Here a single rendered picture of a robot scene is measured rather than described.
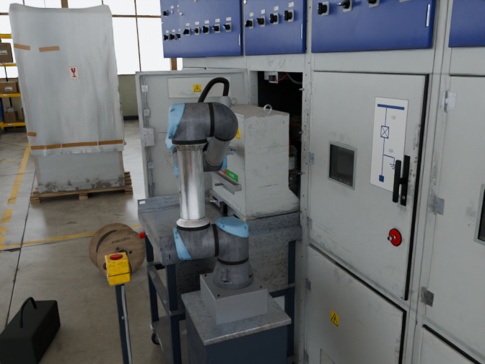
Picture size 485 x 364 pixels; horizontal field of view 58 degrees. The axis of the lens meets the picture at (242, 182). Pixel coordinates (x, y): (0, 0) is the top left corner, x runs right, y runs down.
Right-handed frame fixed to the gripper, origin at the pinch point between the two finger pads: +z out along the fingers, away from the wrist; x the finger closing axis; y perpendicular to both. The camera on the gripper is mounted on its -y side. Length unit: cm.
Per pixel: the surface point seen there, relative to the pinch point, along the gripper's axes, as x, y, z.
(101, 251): -98, -140, 4
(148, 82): 26, -64, -17
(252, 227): -33.4, 14.9, 8.5
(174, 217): -41, -30, -7
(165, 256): -48, 7, -30
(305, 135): 12.8, 25.4, 19.4
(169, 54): 59, -163, 44
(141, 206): -41, -49, -16
